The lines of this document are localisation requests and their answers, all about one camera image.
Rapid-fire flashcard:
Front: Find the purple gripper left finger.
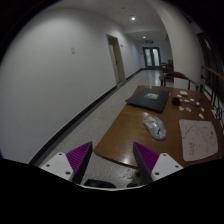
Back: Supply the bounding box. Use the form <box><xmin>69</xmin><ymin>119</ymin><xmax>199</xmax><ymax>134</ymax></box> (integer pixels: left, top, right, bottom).
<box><xmin>39</xmin><ymin>141</ymin><xmax>94</xmax><ymax>185</ymax></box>

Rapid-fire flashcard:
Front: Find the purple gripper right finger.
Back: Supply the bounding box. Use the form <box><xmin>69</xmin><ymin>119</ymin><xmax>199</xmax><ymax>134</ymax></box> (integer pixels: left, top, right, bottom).
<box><xmin>132</xmin><ymin>141</ymin><xmax>184</xmax><ymax>186</ymax></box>

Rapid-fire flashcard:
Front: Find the grey translucent computer mouse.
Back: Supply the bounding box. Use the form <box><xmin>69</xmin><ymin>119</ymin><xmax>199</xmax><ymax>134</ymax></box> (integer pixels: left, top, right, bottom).
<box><xmin>143</xmin><ymin>116</ymin><xmax>167</xmax><ymax>140</ymax></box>

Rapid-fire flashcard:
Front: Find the wooden table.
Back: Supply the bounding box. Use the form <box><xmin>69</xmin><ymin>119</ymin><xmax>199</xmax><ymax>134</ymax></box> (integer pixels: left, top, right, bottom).
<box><xmin>94</xmin><ymin>86</ymin><xmax>224</xmax><ymax>168</ymax></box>

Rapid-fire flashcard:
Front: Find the black laptop with sticker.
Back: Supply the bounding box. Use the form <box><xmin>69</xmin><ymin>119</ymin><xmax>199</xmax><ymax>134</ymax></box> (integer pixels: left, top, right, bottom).
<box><xmin>126</xmin><ymin>88</ymin><xmax>170</xmax><ymax>113</ymax></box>

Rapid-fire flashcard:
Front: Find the small black box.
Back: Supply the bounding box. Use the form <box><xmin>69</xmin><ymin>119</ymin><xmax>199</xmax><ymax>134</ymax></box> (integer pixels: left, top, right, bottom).
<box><xmin>172</xmin><ymin>97</ymin><xmax>180</xmax><ymax>106</ymax></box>

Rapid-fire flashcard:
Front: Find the wooden chair at table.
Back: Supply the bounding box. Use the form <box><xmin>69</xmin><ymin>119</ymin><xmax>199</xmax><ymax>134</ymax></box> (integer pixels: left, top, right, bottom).
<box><xmin>159</xmin><ymin>70</ymin><xmax>200</xmax><ymax>92</ymax></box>

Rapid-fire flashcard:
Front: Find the double glass exit door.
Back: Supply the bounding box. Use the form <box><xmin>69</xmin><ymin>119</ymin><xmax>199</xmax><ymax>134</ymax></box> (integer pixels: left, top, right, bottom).
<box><xmin>143</xmin><ymin>47</ymin><xmax>161</xmax><ymax>70</ymax></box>

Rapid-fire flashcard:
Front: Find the wooden stair handrail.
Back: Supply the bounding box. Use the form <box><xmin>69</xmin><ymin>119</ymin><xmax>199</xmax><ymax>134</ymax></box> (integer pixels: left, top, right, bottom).
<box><xmin>201</xmin><ymin>65</ymin><xmax>224</xmax><ymax>81</ymax></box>

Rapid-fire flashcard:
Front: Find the beige side door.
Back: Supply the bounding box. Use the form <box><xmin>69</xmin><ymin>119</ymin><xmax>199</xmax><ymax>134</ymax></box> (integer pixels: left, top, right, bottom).
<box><xmin>106</xmin><ymin>34</ymin><xmax>126</xmax><ymax>83</ymax></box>

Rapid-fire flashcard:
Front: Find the green exit sign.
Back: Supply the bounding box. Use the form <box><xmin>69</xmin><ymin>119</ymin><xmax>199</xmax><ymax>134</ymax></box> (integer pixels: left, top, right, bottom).
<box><xmin>144</xmin><ymin>40</ymin><xmax>153</xmax><ymax>44</ymax></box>

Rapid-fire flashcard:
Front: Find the white wall switch plate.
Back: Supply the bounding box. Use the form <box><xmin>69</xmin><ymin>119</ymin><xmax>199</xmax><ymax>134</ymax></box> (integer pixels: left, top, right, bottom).
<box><xmin>70</xmin><ymin>47</ymin><xmax>75</xmax><ymax>54</ymax></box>

